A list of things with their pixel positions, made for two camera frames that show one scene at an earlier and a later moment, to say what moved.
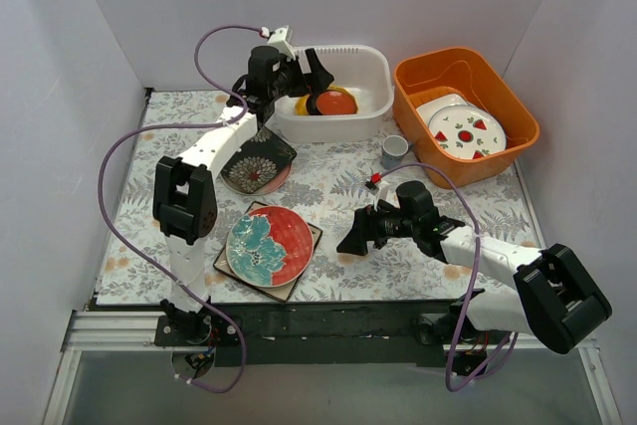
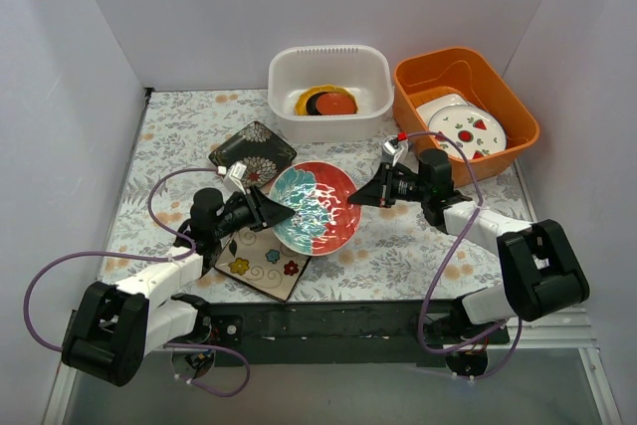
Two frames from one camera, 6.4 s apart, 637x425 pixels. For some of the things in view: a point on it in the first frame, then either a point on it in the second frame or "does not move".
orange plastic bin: x=471 y=74 does not move
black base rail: x=396 y=331 does not move
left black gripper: x=301 y=76 → x=255 y=207
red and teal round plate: x=270 y=246 → x=325 y=222
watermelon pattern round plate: x=467 y=131 does not move
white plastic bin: x=366 y=71 does not move
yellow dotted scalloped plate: x=302 y=101 does not move
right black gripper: x=371 y=226 → x=386 y=187
